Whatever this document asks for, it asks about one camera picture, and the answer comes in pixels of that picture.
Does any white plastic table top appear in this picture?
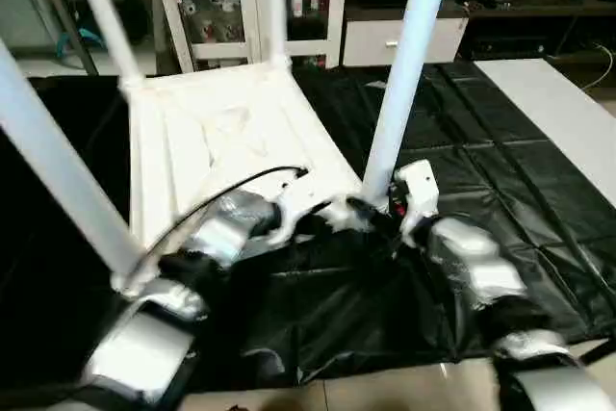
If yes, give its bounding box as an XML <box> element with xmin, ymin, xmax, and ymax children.
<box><xmin>111</xmin><ymin>57</ymin><xmax>376</xmax><ymax>295</ymax></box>

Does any black work mat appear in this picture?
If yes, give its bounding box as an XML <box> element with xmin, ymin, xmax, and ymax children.
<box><xmin>0</xmin><ymin>60</ymin><xmax>616</xmax><ymax>393</ymax></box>

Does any white drawer unit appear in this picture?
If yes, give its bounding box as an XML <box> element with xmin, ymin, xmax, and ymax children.
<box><xmin>342</xmin><ymin>16</ymin><xmax>469</xmax><ymax>67</ymax></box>

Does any white flat board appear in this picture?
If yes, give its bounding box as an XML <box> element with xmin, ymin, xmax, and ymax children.
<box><xmin>476</xmin><ymin>57</ymin><xmax>616</xmax><ymax>210</ymax></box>

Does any white glass-door cabinet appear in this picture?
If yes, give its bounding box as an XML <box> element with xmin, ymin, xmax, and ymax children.
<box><xmin>149</xmin><ymin>0</ymin><xmax>349</xmax><ymax>73</ymax></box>

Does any black metal stand leg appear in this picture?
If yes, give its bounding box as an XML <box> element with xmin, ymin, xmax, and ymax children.
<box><xmin>577</xmin><ymin>336</ymin><xmax>616</xmax><ymax>366</ymax></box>

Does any dark low sideboard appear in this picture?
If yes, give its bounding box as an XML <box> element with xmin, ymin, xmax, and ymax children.
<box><xmin>452</xmin><ymin>0</ymin><xmax>616</xmax><ymax>61</ymax></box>

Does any blue floor stand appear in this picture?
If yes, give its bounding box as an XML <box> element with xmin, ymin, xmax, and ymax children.
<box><xmin>56</xmin><ymin>28</ymin><xmax>105</xmax><ymax>58</ymax></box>

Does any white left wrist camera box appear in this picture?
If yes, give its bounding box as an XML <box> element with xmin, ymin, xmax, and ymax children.
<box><xmin>274</xmin><ymin>172</ymin><xmax>344</xmax><ymax>239</ymax></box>

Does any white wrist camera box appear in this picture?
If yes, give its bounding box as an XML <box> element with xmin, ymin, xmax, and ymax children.
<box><xmin>274</xmin><ymin>172</ymin><xmax>344</xmax><ymax>239</ymax></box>
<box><xmin>390</xmin><ymin>161</ymin><xmax>442</xmax><ymax>244</ymax></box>

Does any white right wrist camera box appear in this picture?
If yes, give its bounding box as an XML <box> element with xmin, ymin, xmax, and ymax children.
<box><xmin>390</xmin><ymin>161</ymin><xmax>442</xmax><ymax>244</ymax></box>

